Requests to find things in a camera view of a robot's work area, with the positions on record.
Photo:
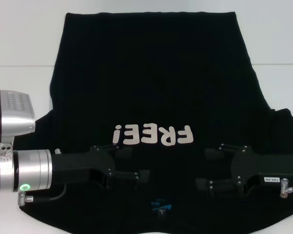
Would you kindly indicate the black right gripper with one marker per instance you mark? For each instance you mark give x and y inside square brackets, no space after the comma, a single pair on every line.
[266,168]

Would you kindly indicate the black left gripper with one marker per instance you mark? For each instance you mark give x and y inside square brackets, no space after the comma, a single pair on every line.
[75,165]

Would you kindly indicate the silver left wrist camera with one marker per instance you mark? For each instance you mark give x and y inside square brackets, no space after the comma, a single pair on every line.
[17,114]

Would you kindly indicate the black t-shirt with FREE print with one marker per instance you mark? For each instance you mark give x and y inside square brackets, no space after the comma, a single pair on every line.
[156,80]

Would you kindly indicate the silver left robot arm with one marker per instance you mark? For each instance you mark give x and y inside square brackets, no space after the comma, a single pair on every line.
[27,170]

